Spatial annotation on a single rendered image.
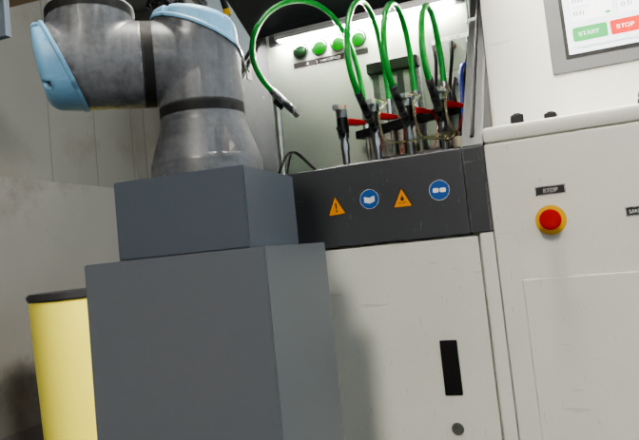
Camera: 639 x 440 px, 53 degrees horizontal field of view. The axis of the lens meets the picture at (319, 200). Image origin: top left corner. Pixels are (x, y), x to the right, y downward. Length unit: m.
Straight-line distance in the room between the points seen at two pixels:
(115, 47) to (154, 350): 0.38
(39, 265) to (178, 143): 2.79
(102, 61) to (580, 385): 0.92
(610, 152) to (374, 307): 0.51
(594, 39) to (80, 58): 1.05
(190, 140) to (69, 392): 2.15
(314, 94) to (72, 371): 1.58
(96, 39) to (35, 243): 2.76
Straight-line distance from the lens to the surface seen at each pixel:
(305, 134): 1.89
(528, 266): 1.19
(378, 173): 1.24
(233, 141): 0.83
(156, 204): 0.81
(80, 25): 0.88
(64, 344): 2.85
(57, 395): 2.91
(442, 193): 1.21
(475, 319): 1.21
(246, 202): 0.76
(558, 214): 1.15
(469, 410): 1.24
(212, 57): 0.86
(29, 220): 3.56
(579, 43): 1.50
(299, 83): 1.93
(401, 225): 1.22
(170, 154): 0.83
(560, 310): 1.19
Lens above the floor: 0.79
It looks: 4 degrees up
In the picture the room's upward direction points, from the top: 6 degrees counter-clockwise
